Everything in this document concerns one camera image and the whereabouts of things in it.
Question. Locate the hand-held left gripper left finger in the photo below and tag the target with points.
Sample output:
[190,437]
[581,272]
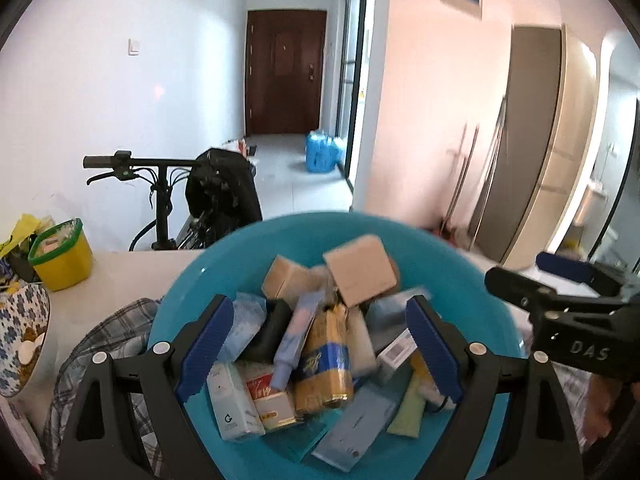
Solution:
[205,352]

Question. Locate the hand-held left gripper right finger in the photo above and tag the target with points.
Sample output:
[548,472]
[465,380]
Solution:
[434,355]

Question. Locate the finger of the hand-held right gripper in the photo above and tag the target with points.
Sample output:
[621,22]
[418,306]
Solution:
[565,266]
[520,295]

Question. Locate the blue plastic basin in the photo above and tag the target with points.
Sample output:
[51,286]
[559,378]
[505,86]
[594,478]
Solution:
[235,265]

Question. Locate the blue tube with pink label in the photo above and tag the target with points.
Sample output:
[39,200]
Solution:
[297,340]

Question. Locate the large white box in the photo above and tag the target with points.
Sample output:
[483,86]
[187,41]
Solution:
[360,270]

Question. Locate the person's right hand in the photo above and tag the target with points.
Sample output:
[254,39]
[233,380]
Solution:
[602,405]

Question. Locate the white and blue box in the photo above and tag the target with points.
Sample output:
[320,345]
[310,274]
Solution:
[395,357]

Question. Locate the white box with round logo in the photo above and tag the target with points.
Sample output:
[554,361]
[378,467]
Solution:
[232,405]

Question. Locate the light green tube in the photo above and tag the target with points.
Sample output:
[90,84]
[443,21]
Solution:
[407,410]

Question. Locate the black box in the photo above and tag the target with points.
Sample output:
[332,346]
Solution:
[265,335]

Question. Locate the white washbasin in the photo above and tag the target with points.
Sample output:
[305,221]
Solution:
[595,197]

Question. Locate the red and white box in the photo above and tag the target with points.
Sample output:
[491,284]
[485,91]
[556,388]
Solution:
[270,402]

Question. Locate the bathroom glass door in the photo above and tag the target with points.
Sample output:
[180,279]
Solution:
[617,200]

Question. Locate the blue plaid cloth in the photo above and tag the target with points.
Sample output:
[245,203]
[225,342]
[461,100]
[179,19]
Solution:
[102,335]

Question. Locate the gold and blue box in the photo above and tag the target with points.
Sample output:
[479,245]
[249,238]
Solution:
[322,365]

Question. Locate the beige refrigerator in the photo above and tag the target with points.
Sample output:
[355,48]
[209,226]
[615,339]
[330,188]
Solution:
[545,150]

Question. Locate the white poles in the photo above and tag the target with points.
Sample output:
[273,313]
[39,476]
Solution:
[492,160]

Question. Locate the black bicycle bag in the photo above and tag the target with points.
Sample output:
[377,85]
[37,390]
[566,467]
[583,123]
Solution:
[222,195]

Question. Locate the yellow bucket with green rim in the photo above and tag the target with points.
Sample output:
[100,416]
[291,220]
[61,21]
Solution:
[62,260]

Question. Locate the black bicycle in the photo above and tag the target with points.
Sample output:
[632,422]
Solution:
[160,185]

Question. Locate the blue floral bowl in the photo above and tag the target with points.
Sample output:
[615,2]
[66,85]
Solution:
[22,345]

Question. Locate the pink and white packet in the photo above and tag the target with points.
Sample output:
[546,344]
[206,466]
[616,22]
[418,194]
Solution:
[17,430]

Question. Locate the white bag by door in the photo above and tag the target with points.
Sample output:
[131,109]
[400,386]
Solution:
[241,147]

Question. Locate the yellow plastic bag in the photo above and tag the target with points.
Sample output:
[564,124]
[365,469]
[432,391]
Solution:
[20,237]

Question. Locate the blue plastic bag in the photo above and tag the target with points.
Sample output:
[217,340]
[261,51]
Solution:
[321,152]

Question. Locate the black framed glass door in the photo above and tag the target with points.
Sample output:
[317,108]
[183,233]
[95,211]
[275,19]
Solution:
[355,75]

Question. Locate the dark wooden door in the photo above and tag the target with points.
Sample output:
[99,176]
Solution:
[285,70]

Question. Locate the white light switch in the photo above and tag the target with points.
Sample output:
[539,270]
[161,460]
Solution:
[134,46]

